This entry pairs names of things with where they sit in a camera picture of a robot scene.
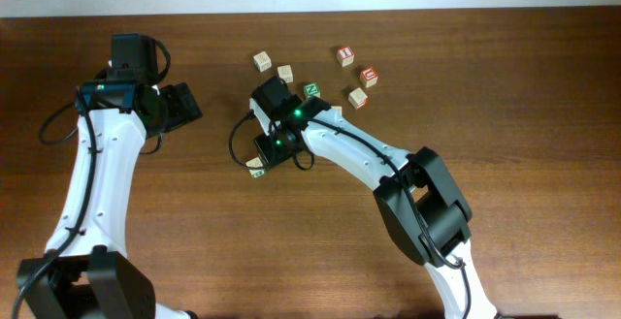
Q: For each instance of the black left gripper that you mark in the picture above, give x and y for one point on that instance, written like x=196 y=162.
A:
x=179 y=103

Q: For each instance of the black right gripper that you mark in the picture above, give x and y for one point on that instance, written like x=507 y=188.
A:
x=271 y=149

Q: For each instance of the wooden block green side X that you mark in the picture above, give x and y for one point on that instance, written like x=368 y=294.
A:
x=255 y=167

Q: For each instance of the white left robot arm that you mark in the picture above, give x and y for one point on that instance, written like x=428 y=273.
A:
x=85 y=272

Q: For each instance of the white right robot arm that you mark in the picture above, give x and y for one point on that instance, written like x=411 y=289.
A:
x=424 y=212

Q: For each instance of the wooden block green N top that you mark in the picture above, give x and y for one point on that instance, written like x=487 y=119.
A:
x=311 y=90

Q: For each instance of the wooden block number 5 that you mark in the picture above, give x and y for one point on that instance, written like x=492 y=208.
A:
x=336 y=109

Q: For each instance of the wooden block green R side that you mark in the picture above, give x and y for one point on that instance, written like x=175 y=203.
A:
x=285 y=73

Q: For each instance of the wooden block blue side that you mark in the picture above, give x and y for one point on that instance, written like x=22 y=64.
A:
x=262 y=61

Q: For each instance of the wooden block E side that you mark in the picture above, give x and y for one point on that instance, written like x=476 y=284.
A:
x=357 y=98

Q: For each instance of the wooden block red I top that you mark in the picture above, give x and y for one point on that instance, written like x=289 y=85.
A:
x=345 y=56

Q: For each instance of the wooden block red U top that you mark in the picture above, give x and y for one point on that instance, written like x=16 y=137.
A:
x=368 y=77

